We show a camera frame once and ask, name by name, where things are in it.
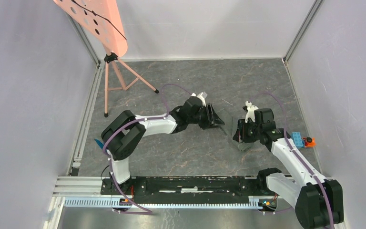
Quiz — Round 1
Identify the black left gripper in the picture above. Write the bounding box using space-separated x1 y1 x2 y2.
188 104 225 131

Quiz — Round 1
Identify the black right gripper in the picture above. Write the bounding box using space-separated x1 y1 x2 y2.
232 119 262 143

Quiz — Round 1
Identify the grey cloth napkin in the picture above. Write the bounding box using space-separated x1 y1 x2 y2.
216 108 254 152

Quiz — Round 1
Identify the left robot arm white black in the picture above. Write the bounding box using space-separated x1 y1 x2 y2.
96 94 224 194

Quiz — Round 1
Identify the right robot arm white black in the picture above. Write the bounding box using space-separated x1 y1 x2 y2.
233 105 344 229

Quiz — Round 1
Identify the blue toy brick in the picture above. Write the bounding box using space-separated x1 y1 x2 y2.
291 132 305 148

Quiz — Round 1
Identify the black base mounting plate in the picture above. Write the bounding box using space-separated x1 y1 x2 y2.
100 176 288 205

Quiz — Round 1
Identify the orange toy piece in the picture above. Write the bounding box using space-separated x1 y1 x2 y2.
303 137 316 148

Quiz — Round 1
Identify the pink music stand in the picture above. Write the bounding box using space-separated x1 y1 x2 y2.
55 0 159 117

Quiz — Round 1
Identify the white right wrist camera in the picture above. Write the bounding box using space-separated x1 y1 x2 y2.
243 101 259 123

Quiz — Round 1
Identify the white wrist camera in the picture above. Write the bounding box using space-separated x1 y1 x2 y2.
243 101 259 123
191 92 207 106

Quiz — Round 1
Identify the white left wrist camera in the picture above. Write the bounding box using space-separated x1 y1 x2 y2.
191 92 207 106

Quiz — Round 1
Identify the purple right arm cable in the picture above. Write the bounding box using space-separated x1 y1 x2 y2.
252 92 335 229

